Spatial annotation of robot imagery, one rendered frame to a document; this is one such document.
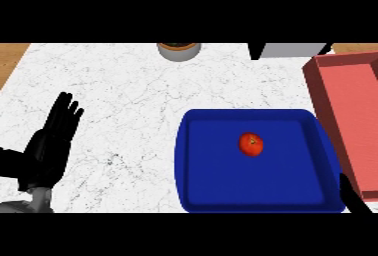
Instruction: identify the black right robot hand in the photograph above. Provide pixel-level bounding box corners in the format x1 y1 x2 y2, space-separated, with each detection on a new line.
338 172 373 214

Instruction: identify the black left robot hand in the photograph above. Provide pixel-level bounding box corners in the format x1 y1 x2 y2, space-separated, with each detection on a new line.
0 91 85 193

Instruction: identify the grey plant pot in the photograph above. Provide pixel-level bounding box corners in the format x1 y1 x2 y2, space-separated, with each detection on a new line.
156 42 202 63

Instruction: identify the red tomato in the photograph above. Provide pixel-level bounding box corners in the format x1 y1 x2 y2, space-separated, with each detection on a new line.
237 131 264 158

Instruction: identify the reddish cardboard box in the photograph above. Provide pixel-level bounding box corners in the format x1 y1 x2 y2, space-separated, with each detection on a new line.
301 50 378 203

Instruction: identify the blue plastic tray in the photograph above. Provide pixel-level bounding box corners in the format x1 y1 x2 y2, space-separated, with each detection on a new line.
172 108 348 214

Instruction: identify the grey and black appliance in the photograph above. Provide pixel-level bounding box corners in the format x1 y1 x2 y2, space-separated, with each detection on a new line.
246 42 335 61

